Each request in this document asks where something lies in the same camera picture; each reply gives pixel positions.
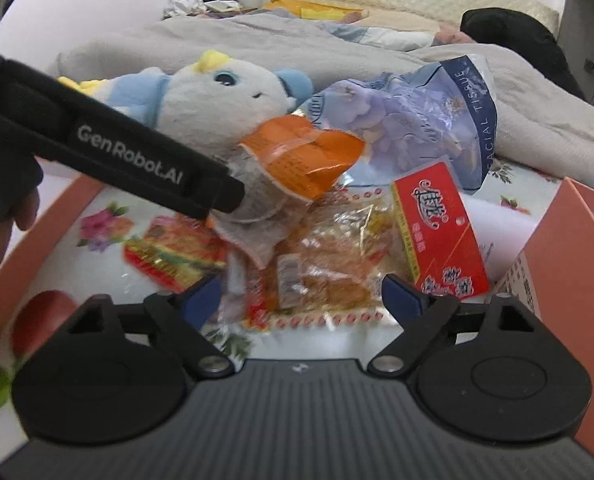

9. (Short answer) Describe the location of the pink box lid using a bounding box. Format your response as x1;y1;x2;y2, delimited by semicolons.
0;172;105;376

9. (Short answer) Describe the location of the purple tissue pack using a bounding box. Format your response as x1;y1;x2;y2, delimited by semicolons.
297;55;498;196

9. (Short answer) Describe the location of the pile of clothes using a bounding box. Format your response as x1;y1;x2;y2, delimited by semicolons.
164;0;243;18

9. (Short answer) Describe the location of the floral bed mat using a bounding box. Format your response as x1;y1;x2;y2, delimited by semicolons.
0;160;568;411

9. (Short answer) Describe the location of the orange snack packet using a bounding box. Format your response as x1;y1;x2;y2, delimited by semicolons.
209;115;368;268

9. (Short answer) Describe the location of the clear snack packet white label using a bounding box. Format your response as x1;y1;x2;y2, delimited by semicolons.
227;195;418;331

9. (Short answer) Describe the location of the black down jacket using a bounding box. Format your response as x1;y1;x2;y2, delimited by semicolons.
460;7;585;101

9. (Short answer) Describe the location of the pastel patchwork quilt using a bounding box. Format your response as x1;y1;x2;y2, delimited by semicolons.
322;10;473;53

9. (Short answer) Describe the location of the red yellow snack packet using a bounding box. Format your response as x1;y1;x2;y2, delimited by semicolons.
123;215;228;293

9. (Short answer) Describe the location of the pink cardboard box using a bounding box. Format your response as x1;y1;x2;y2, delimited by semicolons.
492;177;594;461

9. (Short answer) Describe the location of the grey duvet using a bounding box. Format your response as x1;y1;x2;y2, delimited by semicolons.
47;12;594;181

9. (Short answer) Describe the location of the yellow pillow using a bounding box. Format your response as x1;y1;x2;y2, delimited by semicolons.
262;0;368;21

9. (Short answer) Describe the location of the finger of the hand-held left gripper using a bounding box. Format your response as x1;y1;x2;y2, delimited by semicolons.
188;151;247;219

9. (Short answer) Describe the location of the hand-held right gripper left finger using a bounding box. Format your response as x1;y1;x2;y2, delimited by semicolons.
64;274;234;380

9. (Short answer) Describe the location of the red snack packet white print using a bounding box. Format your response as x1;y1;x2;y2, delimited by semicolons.
391;161;490;301

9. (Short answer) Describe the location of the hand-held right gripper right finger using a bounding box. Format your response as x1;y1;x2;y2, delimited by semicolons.
368;274;537;378

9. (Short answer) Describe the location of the plush duck toy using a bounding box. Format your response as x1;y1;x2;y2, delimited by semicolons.
57;50;313;161

